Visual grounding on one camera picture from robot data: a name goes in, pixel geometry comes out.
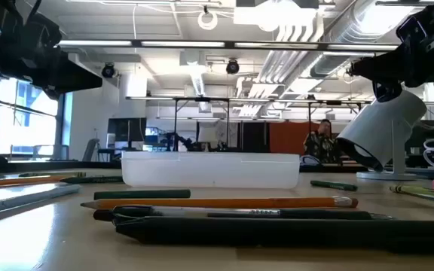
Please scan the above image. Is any grey office chair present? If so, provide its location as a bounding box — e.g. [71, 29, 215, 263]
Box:
[82, 138, 101, 162]

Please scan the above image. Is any translucent plastic supply box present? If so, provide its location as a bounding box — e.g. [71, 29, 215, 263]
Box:
[121, 151, 301, 190]

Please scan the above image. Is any black overhead frame bar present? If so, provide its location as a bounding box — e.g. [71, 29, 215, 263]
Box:
[57, 39, 399, 52]

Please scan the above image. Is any dark green pen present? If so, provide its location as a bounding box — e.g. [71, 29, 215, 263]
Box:
[60, 175, 124, 185]

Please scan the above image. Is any black partition panel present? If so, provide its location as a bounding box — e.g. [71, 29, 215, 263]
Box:
[241, 122, 270, 154]

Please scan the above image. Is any black dome ceiling camera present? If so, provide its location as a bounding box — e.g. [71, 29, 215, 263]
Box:
[225, 59, 240, 75]
[100, 62, 117, 79]

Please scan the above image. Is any orange partition panel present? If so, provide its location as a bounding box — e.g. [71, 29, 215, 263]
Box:
[268, 121, 332, 156]

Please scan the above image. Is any black computer monitor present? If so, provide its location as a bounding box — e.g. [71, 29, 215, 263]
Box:
[107, 117, 147, 143]

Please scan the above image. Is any clear black ballpoint pen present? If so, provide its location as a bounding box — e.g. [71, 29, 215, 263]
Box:
[93, 205, 393, 222]

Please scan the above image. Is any green marker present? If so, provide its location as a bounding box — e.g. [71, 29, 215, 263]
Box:
[310, 180, 359, 192]

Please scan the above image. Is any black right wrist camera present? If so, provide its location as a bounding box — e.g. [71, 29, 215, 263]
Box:
[396, 15, 428, 43]

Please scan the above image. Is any white coiled ceiling cable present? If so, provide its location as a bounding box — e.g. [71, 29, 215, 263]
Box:
[197, 9, 219, 31]

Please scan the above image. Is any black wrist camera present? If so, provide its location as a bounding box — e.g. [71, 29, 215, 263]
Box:
[20, 13, 63, 52]
[396, 15, 428, 43]

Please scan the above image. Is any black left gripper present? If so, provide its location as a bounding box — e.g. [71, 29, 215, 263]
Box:
[0, 22, 103, 100]

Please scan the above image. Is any orange pencil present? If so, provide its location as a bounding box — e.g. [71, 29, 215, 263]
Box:
[0, 175, 72, 189]

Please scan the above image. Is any person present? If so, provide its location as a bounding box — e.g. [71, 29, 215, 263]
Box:
[302, 118, 341, 163]

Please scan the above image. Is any white ceiling pipe bundle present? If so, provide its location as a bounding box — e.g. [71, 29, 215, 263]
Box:
[256, 22, 326, 84]

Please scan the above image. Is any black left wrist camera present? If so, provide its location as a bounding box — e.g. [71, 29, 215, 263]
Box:
[20, 13, 63, 52]

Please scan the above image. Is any white camera on stand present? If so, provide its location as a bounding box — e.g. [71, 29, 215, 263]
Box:
[336, 90, 428, 181]

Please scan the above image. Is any yellow pencil with eraser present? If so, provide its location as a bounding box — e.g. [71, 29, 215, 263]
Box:
[80, 196, 359, 210]

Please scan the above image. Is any thick black marker pen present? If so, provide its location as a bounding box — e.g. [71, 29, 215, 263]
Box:
[112, 215, 434, 254]

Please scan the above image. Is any black background workstation frame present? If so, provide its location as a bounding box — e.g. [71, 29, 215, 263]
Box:
[125, 96, 372, 154]

